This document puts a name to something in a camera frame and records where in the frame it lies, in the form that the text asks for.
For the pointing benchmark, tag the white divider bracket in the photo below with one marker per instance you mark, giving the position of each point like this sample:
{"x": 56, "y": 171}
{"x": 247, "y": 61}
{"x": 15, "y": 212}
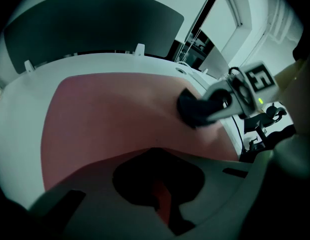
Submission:
{"x": 29, "y": 66}
{"x": 139, "y": 50}

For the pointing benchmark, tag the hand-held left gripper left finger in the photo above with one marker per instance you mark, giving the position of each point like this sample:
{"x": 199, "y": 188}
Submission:
{"x": 99, "y": 184}

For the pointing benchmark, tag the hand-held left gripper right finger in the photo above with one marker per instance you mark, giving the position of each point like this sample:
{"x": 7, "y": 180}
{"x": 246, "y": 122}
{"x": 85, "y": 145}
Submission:
{"x": 220, "y": 184}

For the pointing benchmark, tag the dark grey desk divider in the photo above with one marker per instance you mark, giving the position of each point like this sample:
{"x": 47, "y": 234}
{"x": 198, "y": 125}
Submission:
{"x": 94, "y": 26}

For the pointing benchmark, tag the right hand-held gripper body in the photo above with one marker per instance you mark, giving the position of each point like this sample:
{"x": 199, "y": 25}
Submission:
{"x": 255, "y": 91}

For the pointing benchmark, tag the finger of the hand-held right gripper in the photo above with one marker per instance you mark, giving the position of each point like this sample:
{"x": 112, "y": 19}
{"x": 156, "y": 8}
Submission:
{"x": 217, "y": 86}
{"x": 227, "y": 114}

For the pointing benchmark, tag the light grey divider panel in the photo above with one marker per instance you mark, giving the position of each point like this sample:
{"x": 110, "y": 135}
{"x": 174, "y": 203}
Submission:
{"x": 214, "y": 64}

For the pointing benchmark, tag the person's black clothing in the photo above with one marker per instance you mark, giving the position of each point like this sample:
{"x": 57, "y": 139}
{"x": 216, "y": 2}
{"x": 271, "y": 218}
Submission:
{"x": 306, "y": 47}

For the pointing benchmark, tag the black office chair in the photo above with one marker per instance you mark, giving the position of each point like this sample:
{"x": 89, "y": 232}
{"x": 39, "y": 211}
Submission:
{"x": 256, "y": 124}

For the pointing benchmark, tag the red mat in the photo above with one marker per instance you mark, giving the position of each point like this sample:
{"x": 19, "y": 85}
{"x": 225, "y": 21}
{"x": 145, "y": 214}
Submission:
{"x": 107, "y": 114}

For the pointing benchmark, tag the white roller blind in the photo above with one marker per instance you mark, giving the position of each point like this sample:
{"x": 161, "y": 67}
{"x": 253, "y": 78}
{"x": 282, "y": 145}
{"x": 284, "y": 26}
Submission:
{"x": 220, "y": 21}

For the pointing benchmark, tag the person's right forearm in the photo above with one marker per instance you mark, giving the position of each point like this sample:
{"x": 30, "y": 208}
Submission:
{"x": 296, "y": 89}

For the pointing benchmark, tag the dark blue cloth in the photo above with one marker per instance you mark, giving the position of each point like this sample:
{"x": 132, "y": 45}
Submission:
{"x": 192, "y": 109}

